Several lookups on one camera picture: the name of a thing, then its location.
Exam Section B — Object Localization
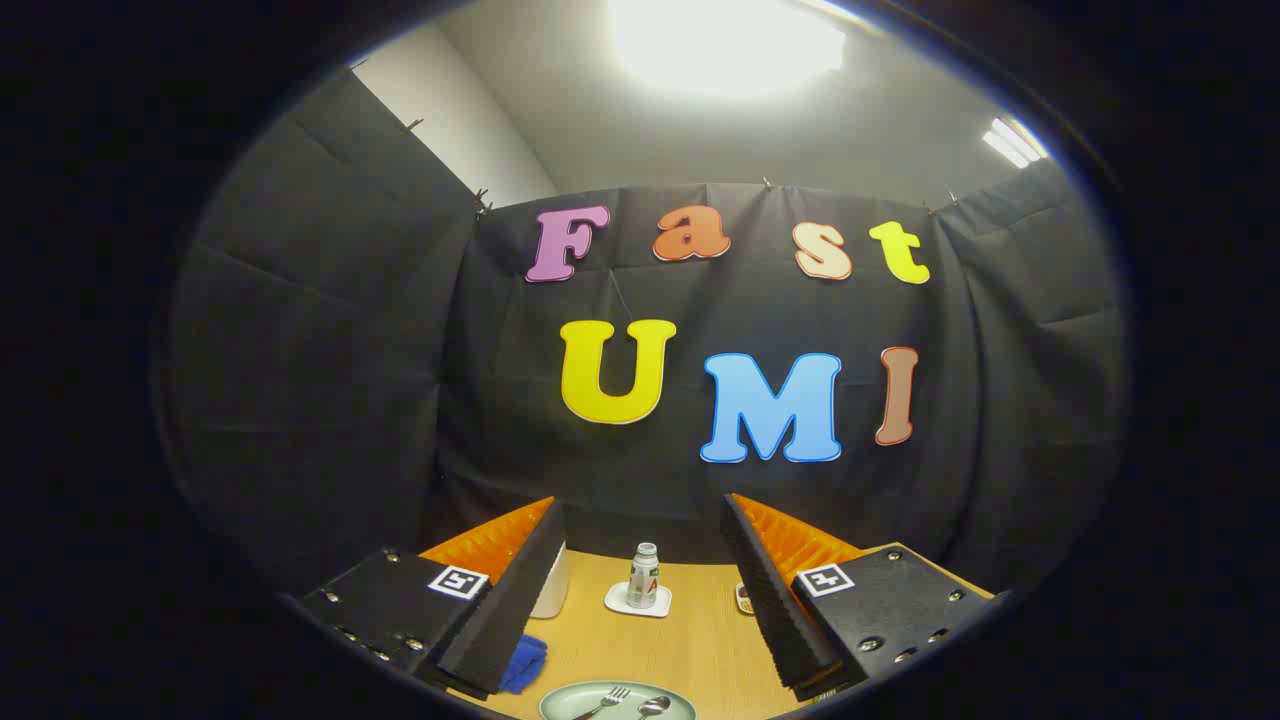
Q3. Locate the small white drink bottle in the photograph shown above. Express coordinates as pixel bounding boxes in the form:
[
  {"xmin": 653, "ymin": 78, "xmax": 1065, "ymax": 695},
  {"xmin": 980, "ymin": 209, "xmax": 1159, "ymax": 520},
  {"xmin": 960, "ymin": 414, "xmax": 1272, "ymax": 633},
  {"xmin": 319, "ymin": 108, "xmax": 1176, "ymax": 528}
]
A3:
[{"xmin": 627, "ymin": 542, "xmax": 662, "ymax": 609}]

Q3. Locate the white square coaster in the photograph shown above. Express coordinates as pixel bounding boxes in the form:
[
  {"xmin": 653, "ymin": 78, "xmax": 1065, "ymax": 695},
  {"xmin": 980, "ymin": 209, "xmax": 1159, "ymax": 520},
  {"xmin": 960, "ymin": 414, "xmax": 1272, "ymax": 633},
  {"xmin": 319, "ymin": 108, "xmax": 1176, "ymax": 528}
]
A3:
[{"xmin": 604, "ymin": 582, "xmax": 673, "ymax": 619}]

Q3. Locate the rectangular ceiling light panel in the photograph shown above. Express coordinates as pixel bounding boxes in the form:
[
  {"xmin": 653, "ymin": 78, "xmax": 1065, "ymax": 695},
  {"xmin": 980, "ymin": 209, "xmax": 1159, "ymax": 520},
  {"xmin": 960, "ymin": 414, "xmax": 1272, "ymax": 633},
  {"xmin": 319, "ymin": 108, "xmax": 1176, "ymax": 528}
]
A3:
[{"xmin": 982, "ymin": 117, "xmax": 1049, "ymax": 169}]

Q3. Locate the steel fork brown handle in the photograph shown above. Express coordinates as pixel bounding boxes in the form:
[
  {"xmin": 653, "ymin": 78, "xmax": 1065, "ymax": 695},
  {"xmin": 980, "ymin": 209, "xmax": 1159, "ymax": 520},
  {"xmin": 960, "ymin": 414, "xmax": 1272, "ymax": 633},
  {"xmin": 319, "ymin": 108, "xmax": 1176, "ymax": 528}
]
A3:
[{"xmin": 572, "ymin": 686, "xmax": 631, "ymax": 720}]

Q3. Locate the cream white toaster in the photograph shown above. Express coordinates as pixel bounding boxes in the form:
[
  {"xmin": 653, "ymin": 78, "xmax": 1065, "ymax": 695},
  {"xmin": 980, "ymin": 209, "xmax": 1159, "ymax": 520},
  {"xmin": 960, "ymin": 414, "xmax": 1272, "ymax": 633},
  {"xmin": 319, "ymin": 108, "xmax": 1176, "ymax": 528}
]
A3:
[{"xmin": 528, "ymin": 543, "xmax": 571, "ymax": 619}]

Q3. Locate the blue cloth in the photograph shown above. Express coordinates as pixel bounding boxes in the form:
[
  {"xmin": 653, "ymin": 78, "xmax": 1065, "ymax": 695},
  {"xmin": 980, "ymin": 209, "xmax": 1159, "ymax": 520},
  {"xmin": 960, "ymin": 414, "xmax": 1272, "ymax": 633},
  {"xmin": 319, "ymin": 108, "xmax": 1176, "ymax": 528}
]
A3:
[{"xmin": 497, "ymin": 635, "xmax": 549, "ymax": 696}]

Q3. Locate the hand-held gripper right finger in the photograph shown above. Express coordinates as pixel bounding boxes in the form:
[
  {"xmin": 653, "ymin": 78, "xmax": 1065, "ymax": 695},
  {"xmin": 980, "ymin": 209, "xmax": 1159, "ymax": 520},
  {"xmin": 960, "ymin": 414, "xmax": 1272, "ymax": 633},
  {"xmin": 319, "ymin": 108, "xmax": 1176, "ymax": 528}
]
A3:
[{"xmin": 722, "ymin": 492, "xmax": 1001, "ymax": 703}]

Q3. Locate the pale green plate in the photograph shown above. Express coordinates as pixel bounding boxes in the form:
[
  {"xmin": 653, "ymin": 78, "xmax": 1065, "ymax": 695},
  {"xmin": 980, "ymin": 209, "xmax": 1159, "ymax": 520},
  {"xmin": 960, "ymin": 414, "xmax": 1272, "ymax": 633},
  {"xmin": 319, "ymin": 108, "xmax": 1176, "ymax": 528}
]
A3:
[{"xmin": 538, "ymin": 680, "xmax": 698, "ymax": 720}]

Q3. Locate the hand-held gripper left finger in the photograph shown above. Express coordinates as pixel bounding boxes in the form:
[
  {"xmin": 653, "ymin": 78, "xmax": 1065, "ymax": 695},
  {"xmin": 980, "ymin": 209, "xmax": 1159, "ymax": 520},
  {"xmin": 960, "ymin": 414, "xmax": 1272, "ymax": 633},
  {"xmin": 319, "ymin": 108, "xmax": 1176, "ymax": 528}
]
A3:
[{"xmin": 300, "ymin": 497, "xmax": 567, "ymax": 701}]

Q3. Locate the bright round ceiling light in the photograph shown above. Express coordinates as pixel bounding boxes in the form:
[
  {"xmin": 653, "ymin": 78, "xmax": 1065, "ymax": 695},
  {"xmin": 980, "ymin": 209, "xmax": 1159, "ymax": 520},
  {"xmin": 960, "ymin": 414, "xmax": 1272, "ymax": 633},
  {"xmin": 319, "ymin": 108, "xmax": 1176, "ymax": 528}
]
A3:
[{"xmin": 605, "ymin": 0, "xmax": 851, "ymax": 101}]

